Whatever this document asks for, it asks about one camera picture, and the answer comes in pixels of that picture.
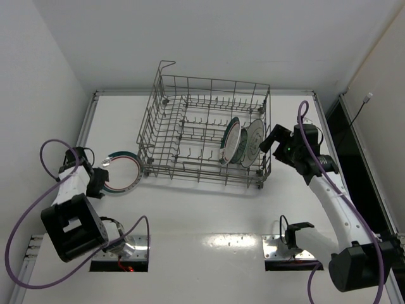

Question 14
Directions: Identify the white plate teal rim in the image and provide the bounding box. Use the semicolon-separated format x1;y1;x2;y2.
100;151;144;195
241;119;265;168

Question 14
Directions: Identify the blue floral green plate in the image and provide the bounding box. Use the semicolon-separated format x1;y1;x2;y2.
230;129;247;164

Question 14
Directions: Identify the white plate green red rim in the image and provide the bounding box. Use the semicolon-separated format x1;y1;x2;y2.
219;117;241;166

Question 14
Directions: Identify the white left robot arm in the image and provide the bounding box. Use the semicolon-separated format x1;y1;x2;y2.
40;147;125;262

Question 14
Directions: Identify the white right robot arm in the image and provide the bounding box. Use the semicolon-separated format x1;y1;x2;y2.
259;124;401;292

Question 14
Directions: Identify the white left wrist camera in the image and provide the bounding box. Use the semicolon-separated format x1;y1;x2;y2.
56;161;80;182

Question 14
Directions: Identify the black cable at left base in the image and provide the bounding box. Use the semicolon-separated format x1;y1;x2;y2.
99;215;123;229

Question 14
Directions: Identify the black cable at base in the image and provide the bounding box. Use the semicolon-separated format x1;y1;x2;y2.
99;215;123;229
278;215;315;251

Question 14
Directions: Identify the grey wire dish rack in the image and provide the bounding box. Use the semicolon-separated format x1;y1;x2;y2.
137;60;271;188

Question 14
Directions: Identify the black cable at right base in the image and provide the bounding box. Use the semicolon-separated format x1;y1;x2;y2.
278;215;315;251

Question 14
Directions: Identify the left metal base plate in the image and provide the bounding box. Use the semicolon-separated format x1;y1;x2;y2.
92;234;148;262

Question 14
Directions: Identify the metal base plate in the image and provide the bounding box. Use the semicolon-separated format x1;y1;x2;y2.
92;234;148;262
261;234;317;262

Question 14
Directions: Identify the black usb cable on wall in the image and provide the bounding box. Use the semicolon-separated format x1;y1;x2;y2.
338;92;374;149

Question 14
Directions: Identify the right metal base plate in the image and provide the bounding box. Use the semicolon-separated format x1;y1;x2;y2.
261;234;317;262

